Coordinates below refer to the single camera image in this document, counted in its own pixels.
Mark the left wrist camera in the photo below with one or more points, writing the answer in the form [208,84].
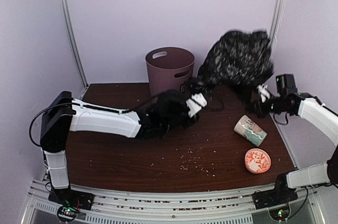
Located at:
[195,104]

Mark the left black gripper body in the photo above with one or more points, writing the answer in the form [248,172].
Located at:
[174,121]

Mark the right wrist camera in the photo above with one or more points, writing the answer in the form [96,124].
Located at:
[263,92]

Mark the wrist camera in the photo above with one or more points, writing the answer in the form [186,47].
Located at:
[263,92]
[195,104]

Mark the mauve plastic trash bin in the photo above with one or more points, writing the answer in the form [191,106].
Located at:
[169,68]

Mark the floral ceramic mug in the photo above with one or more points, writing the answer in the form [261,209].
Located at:
[249,130]

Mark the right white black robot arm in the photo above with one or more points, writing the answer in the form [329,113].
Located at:
[305,106]

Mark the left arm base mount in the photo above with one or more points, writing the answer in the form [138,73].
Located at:
[71,203]

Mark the left aluminium frame post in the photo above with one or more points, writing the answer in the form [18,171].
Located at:
[73,44]

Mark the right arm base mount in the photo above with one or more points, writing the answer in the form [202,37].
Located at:
[276,203]

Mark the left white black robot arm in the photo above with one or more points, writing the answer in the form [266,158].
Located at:
[66,114]

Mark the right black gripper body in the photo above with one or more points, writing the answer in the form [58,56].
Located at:
[280,106]

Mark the black plastic trash bag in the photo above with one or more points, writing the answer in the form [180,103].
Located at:
[240,60]

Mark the orange patterned ceramic bowl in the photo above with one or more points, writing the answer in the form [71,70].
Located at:
[257,161]

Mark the right aluminium frame post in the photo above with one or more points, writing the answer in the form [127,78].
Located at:
[275,22]

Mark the aluminium front rail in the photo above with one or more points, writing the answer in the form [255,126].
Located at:
[111,206]

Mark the aluminium frame post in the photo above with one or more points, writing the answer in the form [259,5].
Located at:
[73,44]
[275,22]

